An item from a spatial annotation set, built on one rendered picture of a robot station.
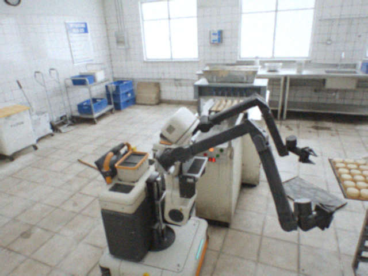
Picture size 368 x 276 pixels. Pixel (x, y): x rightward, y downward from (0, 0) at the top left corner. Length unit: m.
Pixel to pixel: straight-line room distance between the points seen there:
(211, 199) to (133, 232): 0.89
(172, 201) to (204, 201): 0.77
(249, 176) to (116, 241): 1.67
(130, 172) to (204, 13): 4.82
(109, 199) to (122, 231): 0.24
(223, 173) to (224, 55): 4.08
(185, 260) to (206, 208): 0.67
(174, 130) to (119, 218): 0.65
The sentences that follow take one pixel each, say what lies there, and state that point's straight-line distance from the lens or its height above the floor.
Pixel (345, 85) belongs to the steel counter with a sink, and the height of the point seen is 0.67.
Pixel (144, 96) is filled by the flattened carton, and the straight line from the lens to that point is 6.64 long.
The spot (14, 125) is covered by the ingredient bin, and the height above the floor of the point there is 0.52.
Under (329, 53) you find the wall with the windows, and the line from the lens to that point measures 5.83.
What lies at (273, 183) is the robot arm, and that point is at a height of 1.08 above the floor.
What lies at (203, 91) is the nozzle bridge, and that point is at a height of 1.09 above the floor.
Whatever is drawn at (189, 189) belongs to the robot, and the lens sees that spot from 1.55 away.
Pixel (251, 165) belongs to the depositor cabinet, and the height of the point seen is 0.32.
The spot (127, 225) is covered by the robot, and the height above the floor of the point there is 0.61.
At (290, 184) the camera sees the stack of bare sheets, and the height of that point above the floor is 0.02.
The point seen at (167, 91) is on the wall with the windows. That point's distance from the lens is 6.58.
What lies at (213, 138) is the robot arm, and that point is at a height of 1.23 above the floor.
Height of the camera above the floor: 1.70
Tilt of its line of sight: 22 degrees down
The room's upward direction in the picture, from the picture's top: 3 degrees counter-clockwise
